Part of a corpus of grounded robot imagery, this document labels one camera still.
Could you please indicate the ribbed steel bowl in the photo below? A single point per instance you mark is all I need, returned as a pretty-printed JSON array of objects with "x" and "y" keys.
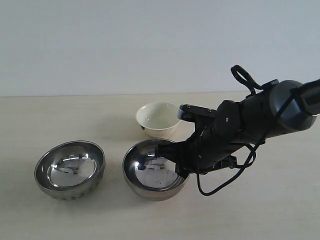
[{"x": 70, "y": 170}]

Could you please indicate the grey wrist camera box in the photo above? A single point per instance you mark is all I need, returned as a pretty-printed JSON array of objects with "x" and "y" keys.
[{"x": 195, "y": 114}]

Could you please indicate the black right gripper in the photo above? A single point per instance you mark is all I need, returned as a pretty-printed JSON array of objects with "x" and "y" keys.
[{"x": 212, "y": 143}]

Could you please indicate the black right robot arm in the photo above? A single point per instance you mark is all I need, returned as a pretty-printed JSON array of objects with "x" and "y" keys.
[{"x": 282, "y": 108}]

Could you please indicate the smooth steel bowl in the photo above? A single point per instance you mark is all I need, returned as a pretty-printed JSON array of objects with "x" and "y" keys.
[{"x": 148, "y": 176}]

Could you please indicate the white ceramic bowl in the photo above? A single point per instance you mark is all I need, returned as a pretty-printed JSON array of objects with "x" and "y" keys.
[{"x": 158, "y": 119}]

